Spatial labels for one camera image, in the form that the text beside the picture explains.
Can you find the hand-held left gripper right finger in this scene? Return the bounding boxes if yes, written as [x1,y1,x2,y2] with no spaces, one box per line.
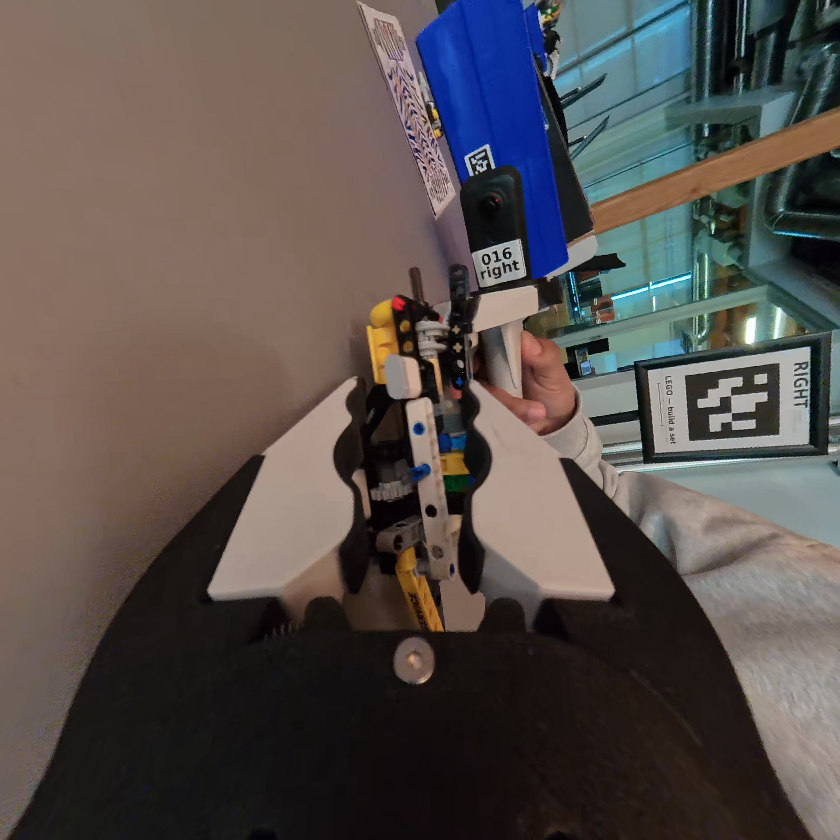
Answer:
[457,379,616,616]

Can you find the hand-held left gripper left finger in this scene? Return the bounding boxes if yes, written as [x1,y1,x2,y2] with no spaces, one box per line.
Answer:
[207,377,371,616]

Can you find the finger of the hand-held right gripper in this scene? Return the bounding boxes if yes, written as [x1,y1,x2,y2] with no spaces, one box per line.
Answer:
[448,262,537,333]

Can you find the black lego beam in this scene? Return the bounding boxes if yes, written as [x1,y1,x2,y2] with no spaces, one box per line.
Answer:
[448,314,475,411]

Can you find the yellow black lego model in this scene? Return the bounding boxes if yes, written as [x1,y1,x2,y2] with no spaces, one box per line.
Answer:
[366,266,476,634]

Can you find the person's right forearm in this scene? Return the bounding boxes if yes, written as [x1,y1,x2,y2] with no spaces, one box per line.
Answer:
[543,387,840,840]

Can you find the yellow black lego piece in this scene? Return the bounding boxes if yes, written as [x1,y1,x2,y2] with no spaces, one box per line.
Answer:
[419,71,445,140]

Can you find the person's right hand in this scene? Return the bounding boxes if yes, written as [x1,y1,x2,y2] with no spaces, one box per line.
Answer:
[489,331,582,435]

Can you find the blue storage bin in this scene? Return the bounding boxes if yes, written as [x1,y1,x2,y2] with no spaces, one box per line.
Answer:
[415,0,571,281]

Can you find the patterned sticker sheet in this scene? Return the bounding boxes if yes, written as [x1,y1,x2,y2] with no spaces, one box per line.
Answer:
[357,1,455,221]

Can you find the small toy figure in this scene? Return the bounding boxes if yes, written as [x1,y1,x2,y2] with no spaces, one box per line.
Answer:
[537,0,564,56]

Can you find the framed marker sign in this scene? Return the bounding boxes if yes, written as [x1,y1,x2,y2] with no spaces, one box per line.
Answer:
[634,332,833,464]

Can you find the wooden beam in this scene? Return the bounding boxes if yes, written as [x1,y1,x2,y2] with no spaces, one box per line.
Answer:
[589,108,840,236]

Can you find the silver ventilation ducts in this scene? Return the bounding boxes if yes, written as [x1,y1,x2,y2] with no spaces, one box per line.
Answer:
[686,0,840,342]

